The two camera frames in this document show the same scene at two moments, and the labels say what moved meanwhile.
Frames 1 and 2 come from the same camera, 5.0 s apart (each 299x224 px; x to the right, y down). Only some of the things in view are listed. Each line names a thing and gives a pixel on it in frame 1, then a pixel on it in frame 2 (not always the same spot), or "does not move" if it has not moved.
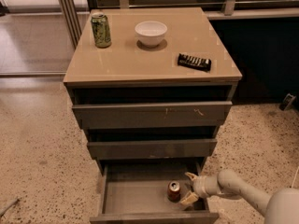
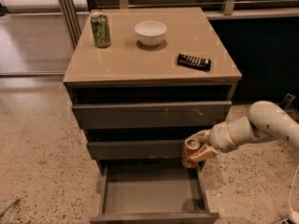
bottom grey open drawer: x=136 y=192 does not move
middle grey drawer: x=155 y=148 does not move
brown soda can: x=174 y=191 → x=191 y=145
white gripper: x=200 y=185 → x=219 y=137
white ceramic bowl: x=150 y=33 does not move
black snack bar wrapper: x=194 y=63 does not move
